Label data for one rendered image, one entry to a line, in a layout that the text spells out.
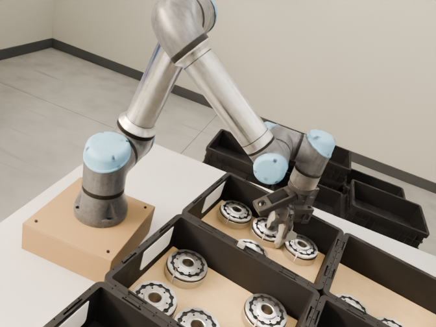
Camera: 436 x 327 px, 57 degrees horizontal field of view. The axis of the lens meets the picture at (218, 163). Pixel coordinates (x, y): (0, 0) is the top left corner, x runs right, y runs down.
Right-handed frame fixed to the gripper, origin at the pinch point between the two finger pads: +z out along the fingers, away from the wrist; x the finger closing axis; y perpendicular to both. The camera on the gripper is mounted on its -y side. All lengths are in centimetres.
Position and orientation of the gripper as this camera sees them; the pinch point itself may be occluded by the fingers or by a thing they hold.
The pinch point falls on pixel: (271, 238)
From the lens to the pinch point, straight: 122.1
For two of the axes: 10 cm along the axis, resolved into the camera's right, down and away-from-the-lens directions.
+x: -3.2, -5.5, 7.7
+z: -2.7, 8.3, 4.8
